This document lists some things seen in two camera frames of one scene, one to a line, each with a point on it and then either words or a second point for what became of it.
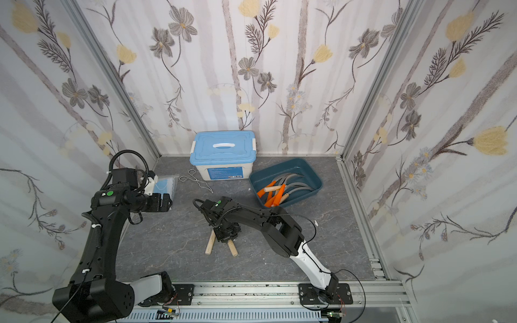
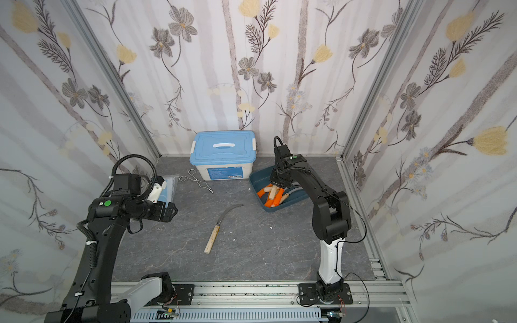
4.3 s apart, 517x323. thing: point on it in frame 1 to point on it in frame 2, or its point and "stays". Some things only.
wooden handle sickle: [287, 196] stays
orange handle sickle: [260, 192] stays
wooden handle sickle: [233, 247] to [272, 192]
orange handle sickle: [268, 204] stays
